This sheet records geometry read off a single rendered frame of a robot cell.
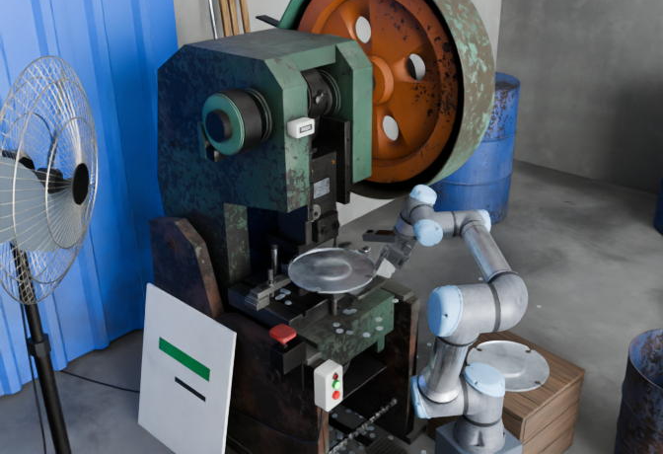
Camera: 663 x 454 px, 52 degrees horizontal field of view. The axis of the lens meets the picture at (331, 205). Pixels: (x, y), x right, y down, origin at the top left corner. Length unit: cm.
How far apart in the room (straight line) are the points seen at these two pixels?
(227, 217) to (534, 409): 120
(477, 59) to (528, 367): 113
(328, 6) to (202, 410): 148
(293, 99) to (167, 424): 142
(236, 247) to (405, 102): 75
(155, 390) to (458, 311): 150
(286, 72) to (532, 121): 374
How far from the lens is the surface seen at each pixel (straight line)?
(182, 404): 268
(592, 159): 537
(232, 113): 190
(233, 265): 237
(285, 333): 201
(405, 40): 230
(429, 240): 196
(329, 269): 226
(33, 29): 287
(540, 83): 541
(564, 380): 262
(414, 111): 233
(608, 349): 346
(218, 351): 242
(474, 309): 163
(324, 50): 210
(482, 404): 202
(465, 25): 217
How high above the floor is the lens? 190
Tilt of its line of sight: 24 degrees down
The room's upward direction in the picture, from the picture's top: 1 degrees counter-clockwise
